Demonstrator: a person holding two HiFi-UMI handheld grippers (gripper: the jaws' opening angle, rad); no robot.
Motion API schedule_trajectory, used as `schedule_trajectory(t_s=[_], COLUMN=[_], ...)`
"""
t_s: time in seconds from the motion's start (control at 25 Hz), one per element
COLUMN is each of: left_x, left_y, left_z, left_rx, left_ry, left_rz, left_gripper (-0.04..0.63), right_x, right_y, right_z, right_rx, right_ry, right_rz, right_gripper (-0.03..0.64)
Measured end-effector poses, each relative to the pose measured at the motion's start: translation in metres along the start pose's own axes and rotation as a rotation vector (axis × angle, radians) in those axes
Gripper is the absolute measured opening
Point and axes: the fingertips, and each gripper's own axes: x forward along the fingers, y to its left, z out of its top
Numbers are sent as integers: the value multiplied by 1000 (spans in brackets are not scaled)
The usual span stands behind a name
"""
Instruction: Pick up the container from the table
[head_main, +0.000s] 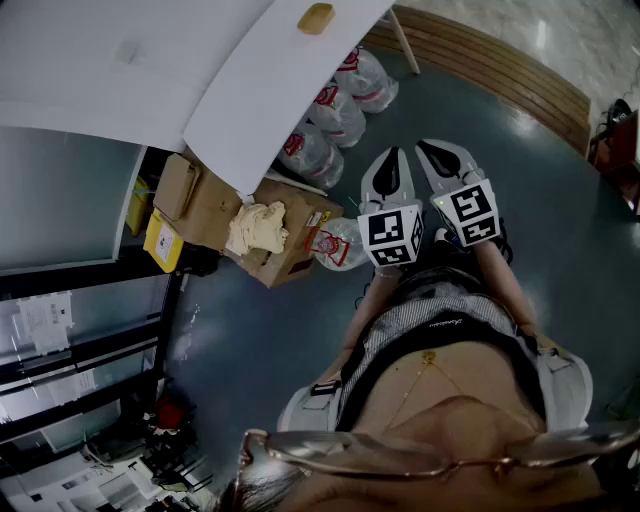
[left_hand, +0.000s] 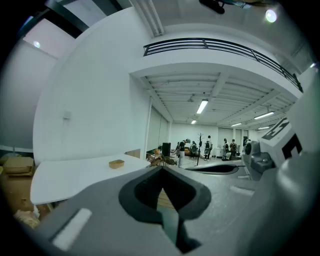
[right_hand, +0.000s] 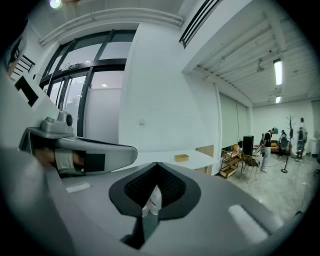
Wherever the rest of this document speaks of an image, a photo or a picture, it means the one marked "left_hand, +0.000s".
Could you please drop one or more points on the flat open cardboard box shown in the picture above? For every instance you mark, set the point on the flat open cardboard box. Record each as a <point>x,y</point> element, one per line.
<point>15,192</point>

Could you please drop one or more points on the brown cardboard box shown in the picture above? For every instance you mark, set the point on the brown cardboard box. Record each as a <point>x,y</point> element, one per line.
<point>116,164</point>

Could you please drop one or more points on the ceiling tube light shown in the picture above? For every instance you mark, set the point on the ceiling tube light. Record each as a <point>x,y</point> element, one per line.
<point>263,128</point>
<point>194,122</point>
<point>264,115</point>
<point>236,124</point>
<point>202,106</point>

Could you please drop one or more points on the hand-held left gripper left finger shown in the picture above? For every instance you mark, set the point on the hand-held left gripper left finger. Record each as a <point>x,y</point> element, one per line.
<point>105,225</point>

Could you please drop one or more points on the black speaker box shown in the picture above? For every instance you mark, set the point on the black speaker box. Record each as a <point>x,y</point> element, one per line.
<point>166,149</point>

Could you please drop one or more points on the black coat rack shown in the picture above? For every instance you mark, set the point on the black coat rack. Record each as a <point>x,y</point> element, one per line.
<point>199,150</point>

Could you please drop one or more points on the brown wooden panel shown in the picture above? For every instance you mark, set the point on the brown wooden panel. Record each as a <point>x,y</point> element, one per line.
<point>133,153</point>

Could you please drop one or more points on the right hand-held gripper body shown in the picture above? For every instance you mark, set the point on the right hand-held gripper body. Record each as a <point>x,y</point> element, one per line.
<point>275,145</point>

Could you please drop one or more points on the white table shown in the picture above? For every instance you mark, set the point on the white table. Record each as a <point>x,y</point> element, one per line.
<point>75,177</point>

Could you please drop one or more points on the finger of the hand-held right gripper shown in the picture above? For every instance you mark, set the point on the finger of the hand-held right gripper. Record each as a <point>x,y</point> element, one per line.
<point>225,164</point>
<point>225,177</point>

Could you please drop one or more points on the black balcony railing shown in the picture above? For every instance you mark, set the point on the black balcony railing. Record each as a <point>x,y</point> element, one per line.
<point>225,46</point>

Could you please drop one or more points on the wooden folding chair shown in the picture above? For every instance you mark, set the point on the wooden folding chair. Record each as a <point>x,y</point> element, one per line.
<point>162,160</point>

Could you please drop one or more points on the round spot light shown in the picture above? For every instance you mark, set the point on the round spot light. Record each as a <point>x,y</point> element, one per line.
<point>271,16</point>
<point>36,44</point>

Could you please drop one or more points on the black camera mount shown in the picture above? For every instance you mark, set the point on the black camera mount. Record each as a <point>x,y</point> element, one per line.
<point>212,5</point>

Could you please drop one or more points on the large cardboard box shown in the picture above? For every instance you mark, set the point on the large cardboard box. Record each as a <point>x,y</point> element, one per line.
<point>18,165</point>

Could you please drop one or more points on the crumpled brown paper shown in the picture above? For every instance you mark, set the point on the crumpled brown paper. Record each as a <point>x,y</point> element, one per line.
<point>26,218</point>

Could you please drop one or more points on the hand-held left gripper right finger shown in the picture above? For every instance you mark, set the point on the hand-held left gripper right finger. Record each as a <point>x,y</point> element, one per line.
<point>225,212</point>

